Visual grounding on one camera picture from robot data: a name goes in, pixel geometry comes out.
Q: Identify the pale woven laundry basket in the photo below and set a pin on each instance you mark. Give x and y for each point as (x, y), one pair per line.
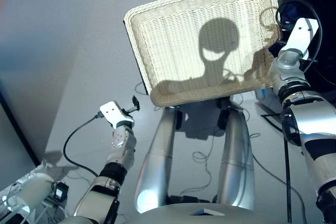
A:
(183, 51)

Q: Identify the grey washing machine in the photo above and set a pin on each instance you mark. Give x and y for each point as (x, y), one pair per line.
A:
(328, 77)

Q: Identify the silver robot leg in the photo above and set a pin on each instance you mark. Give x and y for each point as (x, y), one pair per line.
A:
(157, 161)
(236, 161)

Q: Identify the small black screen device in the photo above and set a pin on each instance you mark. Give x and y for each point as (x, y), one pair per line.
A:
(61, 190)

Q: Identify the black edged grey board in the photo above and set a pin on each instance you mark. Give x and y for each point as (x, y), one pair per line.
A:
(15, 129)

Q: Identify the silver robot torso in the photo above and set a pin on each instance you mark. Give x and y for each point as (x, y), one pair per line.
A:
(210, 214)

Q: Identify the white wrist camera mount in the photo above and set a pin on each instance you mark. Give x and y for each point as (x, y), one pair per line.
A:
(299, 37)
(114, 113)

